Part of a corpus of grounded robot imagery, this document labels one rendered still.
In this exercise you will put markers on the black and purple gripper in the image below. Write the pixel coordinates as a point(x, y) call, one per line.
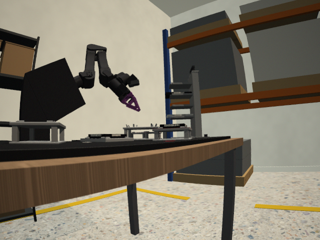
point(124, 97)

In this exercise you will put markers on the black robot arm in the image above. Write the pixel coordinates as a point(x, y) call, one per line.
point(86, 79)

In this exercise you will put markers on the white microplate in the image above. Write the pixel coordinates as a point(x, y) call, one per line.
point(169, 116)

